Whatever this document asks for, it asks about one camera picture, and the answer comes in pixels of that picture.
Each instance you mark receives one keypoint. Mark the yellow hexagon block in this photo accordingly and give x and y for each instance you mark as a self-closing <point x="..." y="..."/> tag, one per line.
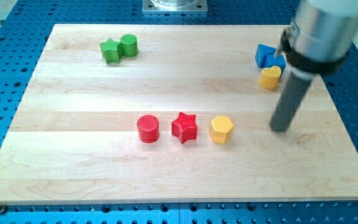
<point x="220" y="129"/>

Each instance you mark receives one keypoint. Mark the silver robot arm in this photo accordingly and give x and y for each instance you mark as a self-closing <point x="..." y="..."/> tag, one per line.
<point x="319" y="37"/>

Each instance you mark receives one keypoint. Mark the yellow heart block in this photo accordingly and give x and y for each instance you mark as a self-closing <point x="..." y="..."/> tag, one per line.
<point x="269" y="77"/>

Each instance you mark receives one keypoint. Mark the red star block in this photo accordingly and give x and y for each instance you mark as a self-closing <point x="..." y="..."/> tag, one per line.
<point x="184" y="127"/>

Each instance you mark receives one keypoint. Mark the red cylinder block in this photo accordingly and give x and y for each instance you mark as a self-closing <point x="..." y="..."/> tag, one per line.
<point x="148" y="128"/>

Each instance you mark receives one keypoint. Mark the wooden board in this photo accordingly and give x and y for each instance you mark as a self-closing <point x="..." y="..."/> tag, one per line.
<point x="74" y="137"/>

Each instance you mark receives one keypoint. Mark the green cylinder block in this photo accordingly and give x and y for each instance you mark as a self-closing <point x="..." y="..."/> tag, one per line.
<point x="129" y="45"/>

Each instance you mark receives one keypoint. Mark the green star block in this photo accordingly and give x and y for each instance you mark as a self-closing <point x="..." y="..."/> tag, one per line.
<point x="111" y="51"/>

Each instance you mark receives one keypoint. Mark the blue triangle block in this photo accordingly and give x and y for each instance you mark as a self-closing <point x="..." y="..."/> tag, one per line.
<point x="261" y="54"/>

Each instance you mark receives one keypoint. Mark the blue cube block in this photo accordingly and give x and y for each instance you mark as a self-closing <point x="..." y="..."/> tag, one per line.
<point x="271" y="60"/>

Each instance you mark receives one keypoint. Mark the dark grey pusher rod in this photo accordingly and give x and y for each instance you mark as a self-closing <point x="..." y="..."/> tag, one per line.
<point x="295" y="89"/>

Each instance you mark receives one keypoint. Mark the board corner screw left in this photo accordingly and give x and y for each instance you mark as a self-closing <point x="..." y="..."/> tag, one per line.
<point x="3" y="209"/>

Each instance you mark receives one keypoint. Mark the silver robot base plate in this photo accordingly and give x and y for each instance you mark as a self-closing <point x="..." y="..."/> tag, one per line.
<point x="156" y="6"/>

